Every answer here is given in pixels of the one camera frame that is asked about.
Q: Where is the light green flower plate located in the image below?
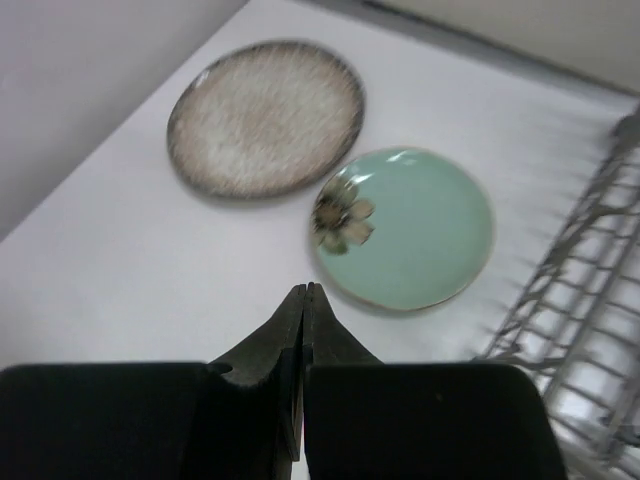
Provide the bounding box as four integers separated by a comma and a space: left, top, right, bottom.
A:
309, 146, 496, 312

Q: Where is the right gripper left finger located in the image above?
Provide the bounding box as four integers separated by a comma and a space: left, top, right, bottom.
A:
209, 284, 306, 462

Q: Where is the grey wire dish rack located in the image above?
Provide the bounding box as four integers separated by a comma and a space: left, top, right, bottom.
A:
482, 113, 639, 479

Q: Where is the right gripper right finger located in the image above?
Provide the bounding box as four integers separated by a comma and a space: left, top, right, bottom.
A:
301, 283, 382, 365

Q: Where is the speckled brown round plate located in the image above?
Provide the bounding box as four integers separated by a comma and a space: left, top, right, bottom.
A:
166, 38, 366, 200

